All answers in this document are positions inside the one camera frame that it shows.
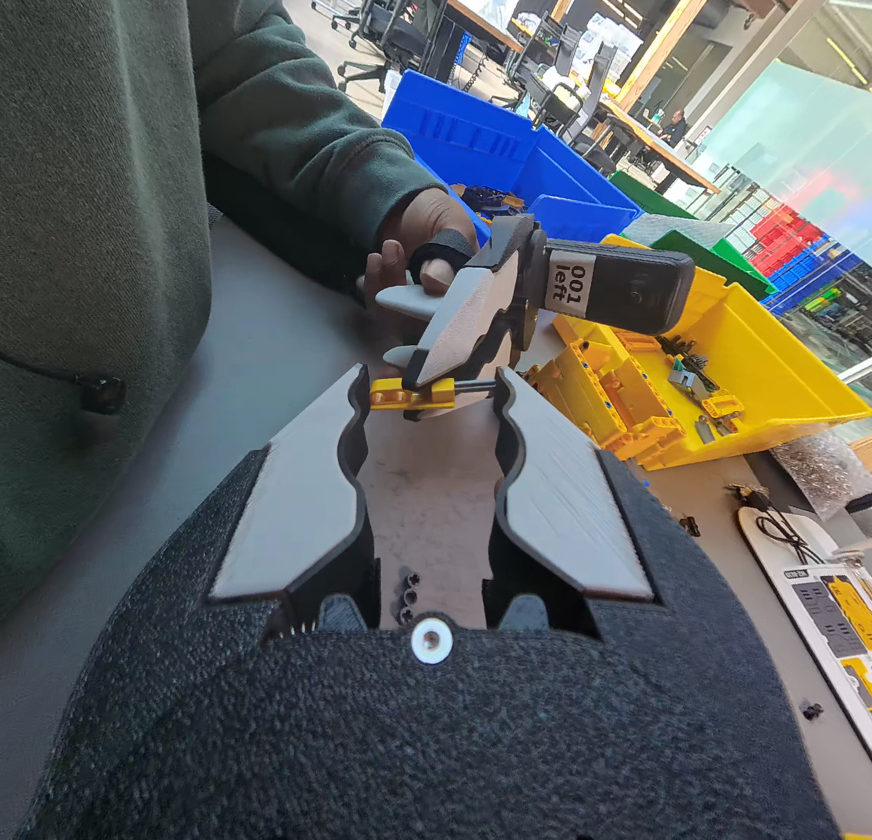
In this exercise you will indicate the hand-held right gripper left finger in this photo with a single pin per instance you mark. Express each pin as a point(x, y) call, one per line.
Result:
point(293, 513)

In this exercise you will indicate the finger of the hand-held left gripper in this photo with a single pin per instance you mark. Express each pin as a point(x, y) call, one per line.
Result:
point(463, 322)
point(426, 415)

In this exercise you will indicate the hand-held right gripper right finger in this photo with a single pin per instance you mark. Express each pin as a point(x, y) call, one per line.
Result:
point(572, 513)

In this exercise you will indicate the yellow lego bracket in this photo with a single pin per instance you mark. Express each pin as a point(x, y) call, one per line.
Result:
point(402, 395)

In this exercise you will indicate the light grey lego pin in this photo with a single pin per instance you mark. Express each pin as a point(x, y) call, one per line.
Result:
point(477, 386)

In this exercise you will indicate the green plastic bin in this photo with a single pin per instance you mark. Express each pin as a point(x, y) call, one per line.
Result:
point(715, 261)

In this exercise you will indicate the yellow black lego model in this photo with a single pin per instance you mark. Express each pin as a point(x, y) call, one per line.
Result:
point(613, 404)

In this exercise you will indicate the dark grey lego connector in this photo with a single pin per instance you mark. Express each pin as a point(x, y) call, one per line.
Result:
point(409, 594)

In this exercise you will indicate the blue plastic bin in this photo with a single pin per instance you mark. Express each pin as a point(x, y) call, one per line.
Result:
point(477, 138)

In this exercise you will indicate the person's left forearm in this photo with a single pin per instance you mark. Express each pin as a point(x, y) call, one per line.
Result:
point(286, 124)

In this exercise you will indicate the black lego beam with gears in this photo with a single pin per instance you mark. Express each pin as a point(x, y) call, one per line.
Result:
point(688, 359)

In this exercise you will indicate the grey lego motor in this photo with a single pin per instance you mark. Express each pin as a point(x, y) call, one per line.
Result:
point(681, 378)

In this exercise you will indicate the grey curved lego piece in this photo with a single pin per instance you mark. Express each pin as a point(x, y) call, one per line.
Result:
point(705, 432)

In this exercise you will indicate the person's left hand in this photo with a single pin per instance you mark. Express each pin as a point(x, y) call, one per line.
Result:
point(429, 216)

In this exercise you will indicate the heap of plastic bags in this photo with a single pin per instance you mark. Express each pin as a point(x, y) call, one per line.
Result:
point(674, 230)

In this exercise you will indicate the scattered grey sprocket wheels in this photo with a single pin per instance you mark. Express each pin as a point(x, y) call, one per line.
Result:
point(490, 198)

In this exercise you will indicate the standing desk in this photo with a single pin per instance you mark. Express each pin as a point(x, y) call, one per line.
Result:
point(654, 145)

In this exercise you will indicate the rack of coloured bins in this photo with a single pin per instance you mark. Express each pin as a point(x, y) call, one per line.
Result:
point(790, 254)

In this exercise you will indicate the yellow plastic bin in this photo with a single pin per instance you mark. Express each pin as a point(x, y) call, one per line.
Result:
point(783, 376)

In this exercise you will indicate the black office chair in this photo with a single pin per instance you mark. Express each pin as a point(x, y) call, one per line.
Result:
point(381, 29)
point(558, 77)

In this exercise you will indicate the grey bubble wrap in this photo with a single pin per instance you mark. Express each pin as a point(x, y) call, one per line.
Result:
point(824, 472)

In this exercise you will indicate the folded leaflet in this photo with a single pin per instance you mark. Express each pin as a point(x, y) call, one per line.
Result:
point(838, 622)

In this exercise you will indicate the long wooden office desk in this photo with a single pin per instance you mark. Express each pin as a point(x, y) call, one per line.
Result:
point(470, 8)

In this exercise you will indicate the orange lego frame panel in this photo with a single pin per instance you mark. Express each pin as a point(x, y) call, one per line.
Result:
point(637, 341)

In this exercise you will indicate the yellow lego frame assembly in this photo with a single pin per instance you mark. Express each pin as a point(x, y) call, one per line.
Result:
point(722, 411)

